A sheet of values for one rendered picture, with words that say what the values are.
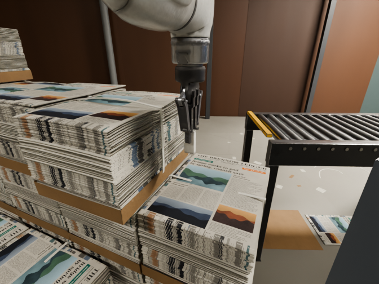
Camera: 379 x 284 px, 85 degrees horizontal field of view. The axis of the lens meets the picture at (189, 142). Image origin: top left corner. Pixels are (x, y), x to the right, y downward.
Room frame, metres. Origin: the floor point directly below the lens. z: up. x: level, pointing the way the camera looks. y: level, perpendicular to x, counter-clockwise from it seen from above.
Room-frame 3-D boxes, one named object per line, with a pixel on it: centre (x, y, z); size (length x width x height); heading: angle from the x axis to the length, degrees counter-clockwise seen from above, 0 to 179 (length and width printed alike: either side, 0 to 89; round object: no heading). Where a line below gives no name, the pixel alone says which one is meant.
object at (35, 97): (0.75, 0.46, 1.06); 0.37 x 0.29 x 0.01; 157
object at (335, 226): (1.13, -1.10, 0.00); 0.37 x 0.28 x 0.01; 88
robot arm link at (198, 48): (0.54, 0.00, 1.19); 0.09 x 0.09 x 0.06
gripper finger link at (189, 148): (0.53, 0.00, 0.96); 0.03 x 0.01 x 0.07; 66
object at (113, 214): (0.48, 0.25, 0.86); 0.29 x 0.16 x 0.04; 67
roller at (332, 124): (1.15, -0.87, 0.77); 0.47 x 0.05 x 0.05; 178
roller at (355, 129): (1.14, -0.94, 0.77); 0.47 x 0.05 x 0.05; 178
